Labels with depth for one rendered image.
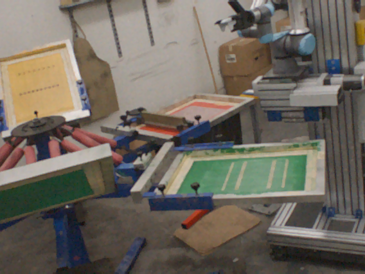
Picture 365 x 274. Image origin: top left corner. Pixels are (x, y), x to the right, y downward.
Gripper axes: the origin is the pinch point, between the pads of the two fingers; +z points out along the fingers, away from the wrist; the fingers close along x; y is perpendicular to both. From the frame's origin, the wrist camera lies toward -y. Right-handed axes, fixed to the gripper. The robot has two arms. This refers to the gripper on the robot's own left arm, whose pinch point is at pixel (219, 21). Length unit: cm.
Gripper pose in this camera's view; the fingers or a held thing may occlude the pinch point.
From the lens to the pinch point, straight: 247.3
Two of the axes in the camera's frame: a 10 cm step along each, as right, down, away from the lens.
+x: -5.8, -0.4, 8.2
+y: 2.7, 9.4, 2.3
